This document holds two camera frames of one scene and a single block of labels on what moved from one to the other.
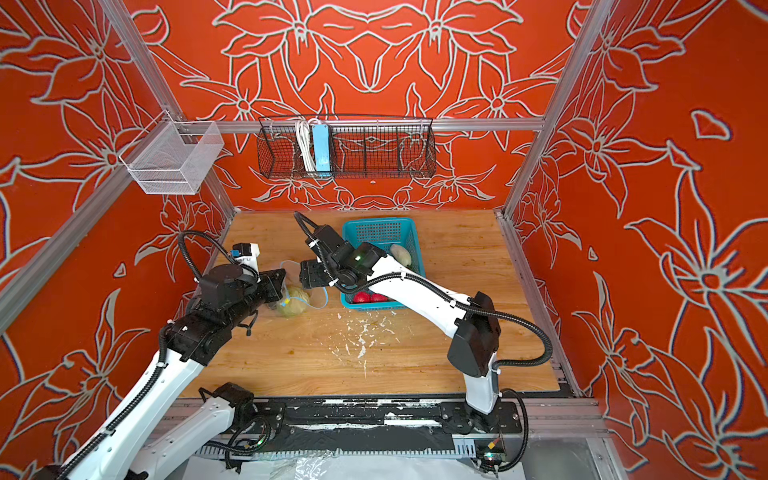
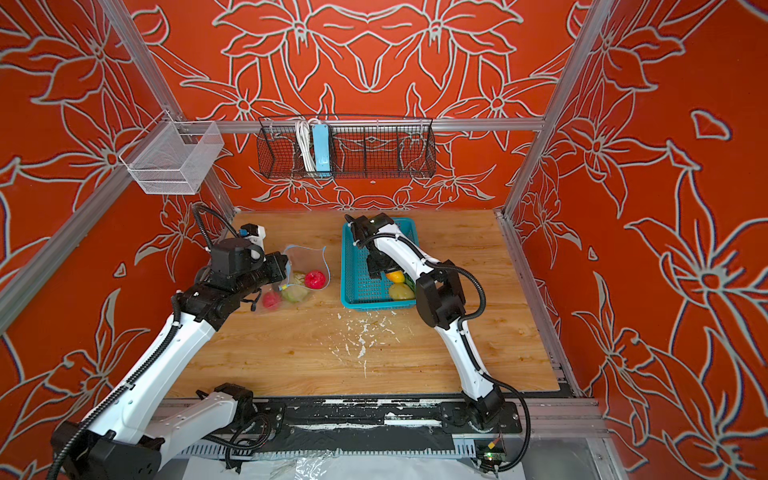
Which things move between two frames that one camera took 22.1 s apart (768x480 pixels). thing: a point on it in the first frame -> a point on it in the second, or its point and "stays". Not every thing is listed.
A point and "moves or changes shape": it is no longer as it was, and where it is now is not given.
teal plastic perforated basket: (399, 240) stays
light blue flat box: (321, 149) stays
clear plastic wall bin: (173, 157) stays
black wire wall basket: (362, 148) stays
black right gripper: (308, 276) -> (372, 269)
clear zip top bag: (297, 300) moves or changes shape
